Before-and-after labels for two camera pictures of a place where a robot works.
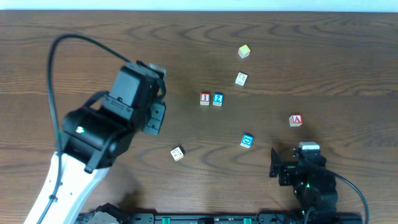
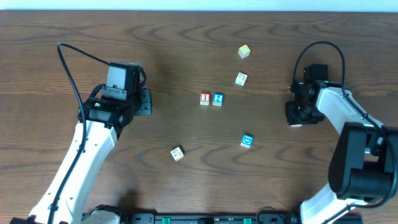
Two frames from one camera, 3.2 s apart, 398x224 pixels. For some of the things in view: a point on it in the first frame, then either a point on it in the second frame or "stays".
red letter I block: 204,98 stays
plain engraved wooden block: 241,78 stays
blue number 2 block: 218,99 stays
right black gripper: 286,171 → 292,113
